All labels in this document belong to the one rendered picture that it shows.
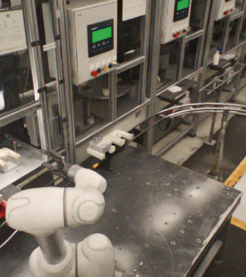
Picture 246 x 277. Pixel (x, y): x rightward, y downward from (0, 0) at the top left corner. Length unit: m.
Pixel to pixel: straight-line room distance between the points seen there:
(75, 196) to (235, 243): 2.15
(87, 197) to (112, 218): 1.07
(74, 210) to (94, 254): 0.58
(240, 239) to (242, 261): 0.22
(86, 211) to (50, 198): 0.13
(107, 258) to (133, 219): 0.54
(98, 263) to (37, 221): 0.60
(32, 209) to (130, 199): 1.25
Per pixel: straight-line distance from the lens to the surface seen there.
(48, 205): 1.16
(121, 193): 2.38
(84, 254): 1.72
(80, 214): 1.13
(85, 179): 1.72
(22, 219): 1.19
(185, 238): 2.14
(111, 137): 2.59
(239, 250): 3.10
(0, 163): 2.24
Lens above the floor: 2.22
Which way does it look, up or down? 31 degrees down
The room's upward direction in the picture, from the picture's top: 1 degrees clockwise
